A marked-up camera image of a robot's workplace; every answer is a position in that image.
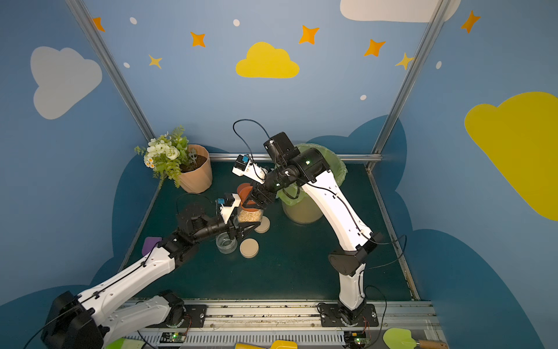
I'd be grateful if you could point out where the red lid oatmeal jar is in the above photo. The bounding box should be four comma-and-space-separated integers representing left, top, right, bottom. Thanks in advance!
238, 204, 263, 223
236, 183, 251, 193

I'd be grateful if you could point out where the beige jar lid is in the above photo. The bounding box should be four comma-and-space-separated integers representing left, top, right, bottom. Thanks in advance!
254, 216, 270, 234
240, 238, 260, 259

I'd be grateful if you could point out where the clear oatmeal jar front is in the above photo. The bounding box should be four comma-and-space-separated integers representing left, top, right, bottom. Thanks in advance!
216, 233, 238, 254

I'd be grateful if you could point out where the red jar lid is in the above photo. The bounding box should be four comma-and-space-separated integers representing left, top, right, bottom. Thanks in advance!
237, 185, 257, 209

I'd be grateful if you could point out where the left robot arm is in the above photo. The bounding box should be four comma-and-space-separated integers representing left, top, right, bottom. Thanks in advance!
40, 204, 262, 348

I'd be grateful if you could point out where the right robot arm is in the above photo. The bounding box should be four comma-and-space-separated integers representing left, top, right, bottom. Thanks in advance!
232, 132, 378, 327

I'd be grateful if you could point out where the mesh bin green bag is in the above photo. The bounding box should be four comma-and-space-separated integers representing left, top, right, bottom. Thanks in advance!
276, 143, 348, 225

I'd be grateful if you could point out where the terracotta flower pot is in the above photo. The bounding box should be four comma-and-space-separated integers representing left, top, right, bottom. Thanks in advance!
179, 144, 213, 193

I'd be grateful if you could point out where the purple pink toy spatula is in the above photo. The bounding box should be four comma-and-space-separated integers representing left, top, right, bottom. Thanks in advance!
141, 236, 162, 256

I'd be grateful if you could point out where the white flowers green plant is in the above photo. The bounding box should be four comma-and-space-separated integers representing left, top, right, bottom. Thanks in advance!
134, 126, 197, 188

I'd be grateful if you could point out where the yellow toy scoop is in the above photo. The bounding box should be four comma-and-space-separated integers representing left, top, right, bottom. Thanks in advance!
235, 340, 298, 349

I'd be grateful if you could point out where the left controller board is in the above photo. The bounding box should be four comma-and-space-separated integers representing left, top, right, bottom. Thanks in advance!
159, 332, 187, 344

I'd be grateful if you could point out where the controller board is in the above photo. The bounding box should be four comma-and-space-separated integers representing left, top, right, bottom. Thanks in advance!
343, 332, 370, 349
159, 332, 187, 344

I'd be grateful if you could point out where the right controller board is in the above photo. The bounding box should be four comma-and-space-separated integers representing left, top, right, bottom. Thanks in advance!
343, 332, 370, 349

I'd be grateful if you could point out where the green toy tool left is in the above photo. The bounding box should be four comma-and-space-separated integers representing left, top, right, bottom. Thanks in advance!
106, 338, 146, 349

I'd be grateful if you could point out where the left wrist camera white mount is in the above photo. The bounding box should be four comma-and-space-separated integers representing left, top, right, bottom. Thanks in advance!
216, 193, 241, 223

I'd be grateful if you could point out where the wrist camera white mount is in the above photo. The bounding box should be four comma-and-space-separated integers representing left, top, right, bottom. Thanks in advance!
232, 154, 267, 184
216, 193, 241, 223

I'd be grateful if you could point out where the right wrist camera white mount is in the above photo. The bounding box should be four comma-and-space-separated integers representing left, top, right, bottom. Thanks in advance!
232, 154, 267, 184

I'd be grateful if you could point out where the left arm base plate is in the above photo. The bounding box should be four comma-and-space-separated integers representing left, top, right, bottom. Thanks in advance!
149, 304, 207, 329

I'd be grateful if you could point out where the aluminium front rail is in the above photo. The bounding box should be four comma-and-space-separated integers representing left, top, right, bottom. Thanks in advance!
122, 299, 446, 348

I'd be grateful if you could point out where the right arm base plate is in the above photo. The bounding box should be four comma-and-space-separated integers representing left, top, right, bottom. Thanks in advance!
317, 302, 379, 327

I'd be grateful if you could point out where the green toy spatula wooden handle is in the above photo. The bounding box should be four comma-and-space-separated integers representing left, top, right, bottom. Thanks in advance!
382, 328, 449, 349

